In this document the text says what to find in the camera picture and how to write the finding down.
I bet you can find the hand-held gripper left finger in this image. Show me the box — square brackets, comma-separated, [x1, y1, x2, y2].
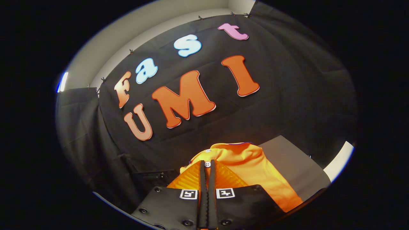
[131, 160, 208, 230]

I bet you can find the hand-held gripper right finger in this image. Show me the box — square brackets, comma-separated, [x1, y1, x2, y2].
[208, 160, 288, 230]

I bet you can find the yellow orange polo shirt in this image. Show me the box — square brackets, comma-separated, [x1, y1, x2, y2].
[180, 142, 303, 213]

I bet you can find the white light strip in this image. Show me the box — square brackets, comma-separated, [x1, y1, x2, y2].
[57, 72, 69, 93]

